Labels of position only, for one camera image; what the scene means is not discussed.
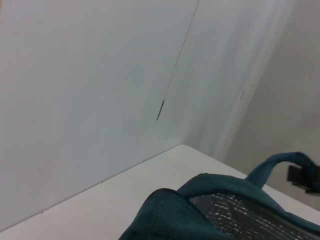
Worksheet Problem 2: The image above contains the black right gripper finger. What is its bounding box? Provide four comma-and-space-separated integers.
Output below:
292, 182, 320, 194
287, 165, 320, 184

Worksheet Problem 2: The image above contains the dark teal fabric bag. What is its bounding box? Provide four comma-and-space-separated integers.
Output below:
117, 151, 320, 240

